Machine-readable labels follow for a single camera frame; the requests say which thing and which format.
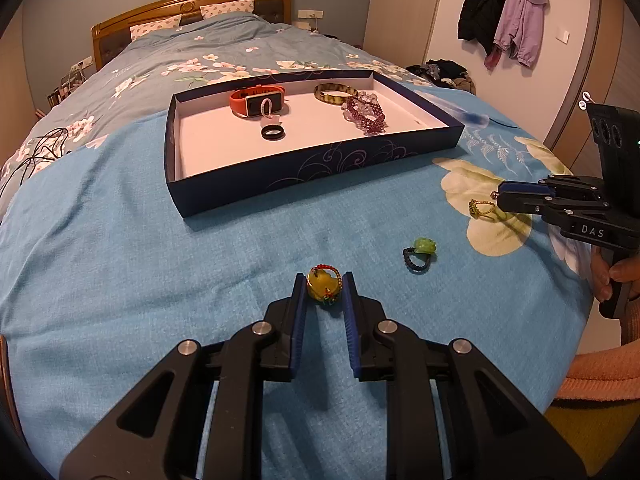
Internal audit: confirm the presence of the person's right hand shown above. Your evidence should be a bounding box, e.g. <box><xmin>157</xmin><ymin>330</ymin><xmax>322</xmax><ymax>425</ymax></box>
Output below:
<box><xmin>590</xmin><ymin>251</ymin><xmax>640</xmax><ymax>303</ymax></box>

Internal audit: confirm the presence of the maroon bead bracelet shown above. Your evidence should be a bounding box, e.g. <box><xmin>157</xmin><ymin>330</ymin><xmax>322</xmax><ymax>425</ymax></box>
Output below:
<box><xmin>344</xmin><ymin>96</ymin><xmax>388</xmax><ymax>136</ymax></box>

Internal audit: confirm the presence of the dark clothes pile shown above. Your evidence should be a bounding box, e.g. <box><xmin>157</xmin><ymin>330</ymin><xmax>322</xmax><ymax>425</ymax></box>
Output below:
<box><xmin>405</xmin><ymin>59</ymin><xmax>476</xmax><ymax>95</ymax></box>

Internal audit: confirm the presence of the yellow-green fabric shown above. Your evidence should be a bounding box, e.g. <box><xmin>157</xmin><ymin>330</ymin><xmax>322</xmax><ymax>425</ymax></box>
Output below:
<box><xmin>542</xmin><ymin>399</ymin><xmax>640</xmax><ymax>467</ymax></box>

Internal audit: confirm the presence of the dotted white pillow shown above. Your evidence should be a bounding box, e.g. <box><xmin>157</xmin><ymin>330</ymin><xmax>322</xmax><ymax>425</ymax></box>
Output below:
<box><xmin>130</xmin><ymin>15</ymin><xmax>182</xmax><ymax>43</ymax></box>
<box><xmin>200</xmin><ymin>0</ymin><xmax>257</xmax><ymax>20</ymax></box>

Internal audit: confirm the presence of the light wooden door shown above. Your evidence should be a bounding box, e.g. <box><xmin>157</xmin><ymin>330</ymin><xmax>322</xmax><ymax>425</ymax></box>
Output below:
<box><xmin>544</xmin><ymin>0</ymin><xmax>640</xmax><ymax>181</ymax></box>

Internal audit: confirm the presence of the turquoise flower print sheet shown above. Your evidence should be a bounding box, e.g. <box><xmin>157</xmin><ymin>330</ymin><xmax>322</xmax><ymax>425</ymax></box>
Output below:
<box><xmin>0</xmin><ymin>85</ymin><xmax>596</xmax><ymax>480</ymax></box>

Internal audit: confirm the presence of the black cable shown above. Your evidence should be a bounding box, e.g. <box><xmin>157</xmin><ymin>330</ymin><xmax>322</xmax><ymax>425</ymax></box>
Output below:
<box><xmin>0</xmin><ymin>127</ymin><xmax>71</xmax><ymax>196</ymax></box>

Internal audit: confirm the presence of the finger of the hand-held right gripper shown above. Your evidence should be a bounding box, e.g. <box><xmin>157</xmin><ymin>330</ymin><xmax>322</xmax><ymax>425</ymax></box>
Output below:
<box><xmin>492</xmin><ymin>191</ymin><xmax>610</xmax><ymax>223</ymax></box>
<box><xmin>498</xmin><ymin>175</ymin><xmax>603</xmax><ymax>200</ymax></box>

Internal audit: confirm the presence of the light wooden wardrobe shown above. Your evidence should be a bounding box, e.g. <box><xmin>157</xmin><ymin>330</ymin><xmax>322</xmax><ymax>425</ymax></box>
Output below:
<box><xmin>362</xmin><ymin>0</ymin><xmax>446</xmax><ymax>66</ymax></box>

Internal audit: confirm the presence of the black jacket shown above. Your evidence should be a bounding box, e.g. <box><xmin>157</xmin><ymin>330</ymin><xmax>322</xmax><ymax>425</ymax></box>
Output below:
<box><xmin>457</xmin><ymin>0</ymin><xmax>511</xmax><ymax>56</ymax></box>

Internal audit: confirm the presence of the yellow pendant red bead cord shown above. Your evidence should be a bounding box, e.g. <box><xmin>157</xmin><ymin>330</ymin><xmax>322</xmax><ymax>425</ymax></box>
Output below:
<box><xmin>306</xmin><ymin>264</ymin><xmax>345</xmax><ymax>306</ymax></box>

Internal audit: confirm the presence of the gold green ring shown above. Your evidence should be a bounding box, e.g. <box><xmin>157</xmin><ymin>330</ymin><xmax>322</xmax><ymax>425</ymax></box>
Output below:
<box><xmin>468</xmin><ymin>199</ymin><xmax>498</xmax><ymax>220</ymax></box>

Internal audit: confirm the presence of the clear crystal bead bracelet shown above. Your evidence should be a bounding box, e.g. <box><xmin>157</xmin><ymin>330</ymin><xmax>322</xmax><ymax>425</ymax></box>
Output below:
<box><xmin>342</xmin><ymin>90</ymin><xmax>383</xmax><ymax>111</ymax></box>

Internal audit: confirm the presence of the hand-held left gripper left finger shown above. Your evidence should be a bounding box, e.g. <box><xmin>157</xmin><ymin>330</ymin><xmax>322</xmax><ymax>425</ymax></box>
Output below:
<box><xmin>59</xmin><ymin>273</ymin><xmax>309</xmax><ymax>480</ymax></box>

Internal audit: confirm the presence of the amber bangle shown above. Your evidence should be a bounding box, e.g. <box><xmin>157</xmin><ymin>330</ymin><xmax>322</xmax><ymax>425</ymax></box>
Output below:
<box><xmin>314</xmin><ymin>82</ymin><xmax>358</xmax><ymax>109</ymax></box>

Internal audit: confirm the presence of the navy box lid tray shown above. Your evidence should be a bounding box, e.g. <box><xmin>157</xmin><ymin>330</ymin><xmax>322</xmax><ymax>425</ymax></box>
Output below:
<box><xmin>164</xmin><ymin>70</ymin><xmax>466</xmax><ymax>218</ymax></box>

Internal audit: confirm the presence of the orange smart band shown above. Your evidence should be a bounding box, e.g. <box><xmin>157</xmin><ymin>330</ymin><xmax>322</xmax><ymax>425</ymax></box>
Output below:
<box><xmin>229</xmin><ymin>85</ymin><xmax>288</xmax><ymax>120</ymax></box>

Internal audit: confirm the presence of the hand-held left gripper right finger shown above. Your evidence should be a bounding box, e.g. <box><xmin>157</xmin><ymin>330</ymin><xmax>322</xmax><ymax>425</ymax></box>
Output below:
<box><xmin>341</xmin><ymin>271</ymin><xmax>587</xmax><ymax>480</ymax></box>

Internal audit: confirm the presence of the wooden bed with floral duvet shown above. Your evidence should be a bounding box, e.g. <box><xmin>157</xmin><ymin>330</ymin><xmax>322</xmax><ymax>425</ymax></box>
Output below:
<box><xmin>0</xmin><ymin>12</ymin><xmax>436</xmax><ymax>201</ymax></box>

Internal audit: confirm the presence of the nightstand clutter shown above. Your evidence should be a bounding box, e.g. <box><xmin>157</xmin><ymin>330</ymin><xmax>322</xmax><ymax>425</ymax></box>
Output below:
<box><xmin>47</xmin><ymin>62</ymin><xmax>89</xmax><ymax>106</ymax></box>

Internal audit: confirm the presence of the peach fleece garment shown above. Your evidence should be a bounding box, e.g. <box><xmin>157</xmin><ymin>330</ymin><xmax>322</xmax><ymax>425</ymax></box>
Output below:
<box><xmin>552</xmin><ymin>352</ymin><xmax>640</xmax><ymax>403</ymax></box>

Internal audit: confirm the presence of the purple jacket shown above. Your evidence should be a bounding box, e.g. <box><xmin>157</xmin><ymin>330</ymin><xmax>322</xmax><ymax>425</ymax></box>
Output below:
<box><xmin>492</xmin><ymin>0</ymin><xmax>549</xmax><ymax>68</ymax></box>

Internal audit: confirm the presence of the green stone black cord ring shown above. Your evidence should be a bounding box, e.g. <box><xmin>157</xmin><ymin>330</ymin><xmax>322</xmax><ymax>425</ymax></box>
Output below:
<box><xmin>403</xmin><ymin>236</ymin><xmax>439</xmax><ymax>275</ymax></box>

